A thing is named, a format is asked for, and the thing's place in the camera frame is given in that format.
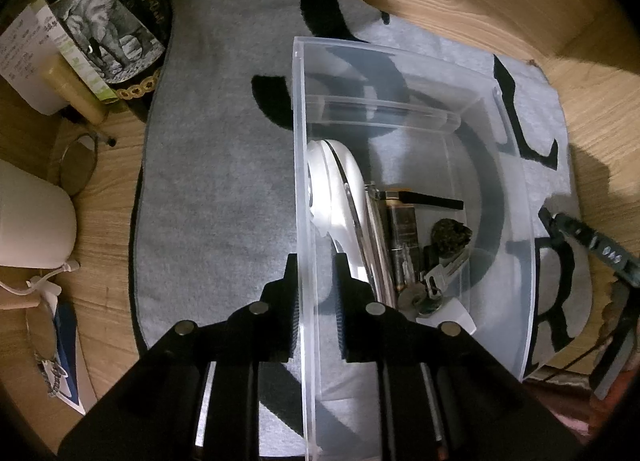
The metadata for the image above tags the person's right hand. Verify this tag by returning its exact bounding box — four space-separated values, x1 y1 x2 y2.
602 285 623 343

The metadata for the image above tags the cream tube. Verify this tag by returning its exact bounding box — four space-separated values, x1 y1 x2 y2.
40 54 108 124

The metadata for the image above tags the black flat bar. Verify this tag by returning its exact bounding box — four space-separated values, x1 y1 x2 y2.
382 190 465 210

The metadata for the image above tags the white paper note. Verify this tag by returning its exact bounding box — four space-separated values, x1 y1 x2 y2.
0 4 71 116

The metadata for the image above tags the grey mat with black letters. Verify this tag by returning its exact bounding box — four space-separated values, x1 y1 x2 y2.
129 0 596 461

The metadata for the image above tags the white round handheld device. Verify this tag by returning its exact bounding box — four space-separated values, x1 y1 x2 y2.
306 138 388 304

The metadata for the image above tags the white cable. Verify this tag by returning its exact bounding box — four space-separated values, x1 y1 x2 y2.
0 261 81 298

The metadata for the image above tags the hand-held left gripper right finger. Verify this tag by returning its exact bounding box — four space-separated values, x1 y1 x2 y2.
333 253 585 461

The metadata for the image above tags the white cup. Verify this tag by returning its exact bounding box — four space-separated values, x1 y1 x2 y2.
0 160 78 269

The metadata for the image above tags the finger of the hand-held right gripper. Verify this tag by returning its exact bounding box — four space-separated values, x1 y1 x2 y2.
539 206 640 288

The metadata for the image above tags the beaded metal bracelet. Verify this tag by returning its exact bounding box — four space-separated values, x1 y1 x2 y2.
25 298 73 398

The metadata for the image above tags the clear plastic box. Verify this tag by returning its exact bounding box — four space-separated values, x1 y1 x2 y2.
292 36 543 461

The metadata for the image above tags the dark rough lump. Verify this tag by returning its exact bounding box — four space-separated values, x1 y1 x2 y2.
431 218 472 259

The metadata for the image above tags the blue booklet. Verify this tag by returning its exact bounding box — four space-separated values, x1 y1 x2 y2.
50 298 88 414

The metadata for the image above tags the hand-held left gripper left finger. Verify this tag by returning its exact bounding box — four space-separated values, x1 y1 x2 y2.
57 253 302 461

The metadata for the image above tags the dark bottle with elephant label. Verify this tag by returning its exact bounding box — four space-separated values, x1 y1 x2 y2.
30 0 176 124

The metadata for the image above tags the white charger adapter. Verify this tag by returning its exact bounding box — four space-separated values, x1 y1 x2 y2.
416 302 477 337

